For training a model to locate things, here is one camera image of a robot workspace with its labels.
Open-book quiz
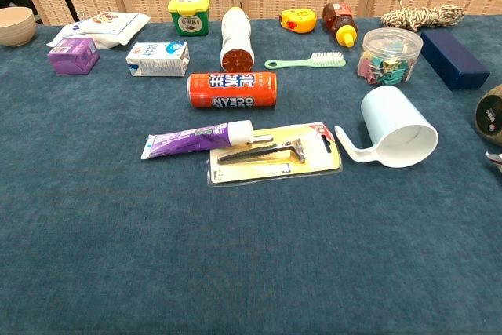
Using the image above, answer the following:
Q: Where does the razor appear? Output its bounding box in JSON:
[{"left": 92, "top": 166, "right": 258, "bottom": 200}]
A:
[{"left": 206, "top": 122, "right": 344, "bottom": 187}]

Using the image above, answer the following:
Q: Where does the purple toothpaste tube white cap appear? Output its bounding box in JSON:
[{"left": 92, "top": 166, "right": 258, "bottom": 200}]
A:
[{"left": 140, "top": 119, "right": 253, "bottom": 161}]

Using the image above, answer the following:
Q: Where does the orange soda can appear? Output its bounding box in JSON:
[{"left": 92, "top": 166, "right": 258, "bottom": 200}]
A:
[{"left": 187, "top": 71, "right": 278, "bottom": 109}]

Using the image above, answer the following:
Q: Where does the blue tablecloth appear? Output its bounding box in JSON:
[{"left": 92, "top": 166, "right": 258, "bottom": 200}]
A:
[{"left": 0, "top": 16, "right": 502, "bottom": 335}]

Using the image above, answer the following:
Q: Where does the tea bottle yellow cap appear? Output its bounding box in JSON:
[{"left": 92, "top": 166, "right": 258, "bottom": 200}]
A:
[{"left": 220, "top": 6, "right": 255, "bottom": 74}]

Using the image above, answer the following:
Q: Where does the mint green brush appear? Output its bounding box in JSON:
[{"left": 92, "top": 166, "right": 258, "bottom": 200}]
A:
[{"left": 264, "top": 51, "right": 347, "bottom": 70}]

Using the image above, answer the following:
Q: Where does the white blue milk carton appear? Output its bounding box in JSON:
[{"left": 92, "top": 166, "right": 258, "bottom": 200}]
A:
[{"left": 125, "top": 41, "right": 191, "bottom": 78}]

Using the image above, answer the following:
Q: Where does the yellow tape measure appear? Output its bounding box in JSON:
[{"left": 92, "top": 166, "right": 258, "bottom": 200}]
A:
[{"left": 279, "top": 8, "right": 318, "bottom": 35}]

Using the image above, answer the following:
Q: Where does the light blue plastic mug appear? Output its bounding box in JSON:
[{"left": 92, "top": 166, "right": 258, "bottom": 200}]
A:
[{"left": 334, "top": 85, "right": 439, "bottom": 169}]

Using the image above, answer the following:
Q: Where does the green jar yellow lid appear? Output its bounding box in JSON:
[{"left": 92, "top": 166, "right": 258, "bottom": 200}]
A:
[{"left": 167, "top": 0, "right": 211, "bottom": 37}]

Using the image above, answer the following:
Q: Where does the honey bottle yellow nozzle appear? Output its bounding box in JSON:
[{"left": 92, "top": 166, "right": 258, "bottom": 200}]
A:
[{"left": 322, "top": 2, "right": 358, "bottom": 49}]

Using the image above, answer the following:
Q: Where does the clear jar of binder clips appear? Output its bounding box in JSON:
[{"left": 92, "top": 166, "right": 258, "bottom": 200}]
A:
[{"left": 357, "top": 27, "right": 424, "bottom": 87}]

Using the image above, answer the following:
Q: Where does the white snack bag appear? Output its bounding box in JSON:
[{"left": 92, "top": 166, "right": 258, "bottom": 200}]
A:
[{"left": 46, "top": 11, "right": 151, "bottom": 49}]

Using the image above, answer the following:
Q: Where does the small purple carton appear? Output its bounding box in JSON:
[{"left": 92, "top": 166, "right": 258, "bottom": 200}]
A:
[{"left": 46, "top": 37, "right": 100, "bottom": 76}]

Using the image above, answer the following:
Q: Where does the dark blue rectangular box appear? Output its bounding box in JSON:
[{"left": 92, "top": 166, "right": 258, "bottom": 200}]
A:
[{"left": 420, "top": 28, "right": 491, "bottom": 91}]

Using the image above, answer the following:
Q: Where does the glass jar black lid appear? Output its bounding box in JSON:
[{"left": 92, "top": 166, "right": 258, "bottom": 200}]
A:
[{"left": 474, "top": 84, "right": 502, "bottom": 147}]

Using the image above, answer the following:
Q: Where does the white snack packet fruit picture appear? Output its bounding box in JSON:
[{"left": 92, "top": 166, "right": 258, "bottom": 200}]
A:
[{"left": 485, "top": 150, "right": 502, "bottom": 173}]

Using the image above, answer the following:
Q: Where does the beige bowl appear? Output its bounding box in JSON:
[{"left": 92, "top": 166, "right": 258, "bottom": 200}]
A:
[{"left": 0, "top": 7, "right": 38, "bottom": 48}]

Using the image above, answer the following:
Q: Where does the beige rope bundle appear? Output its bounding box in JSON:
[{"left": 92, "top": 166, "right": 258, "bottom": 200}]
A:
[{"left": 380, "top": 0, "right": 465, "bottom": 32}]

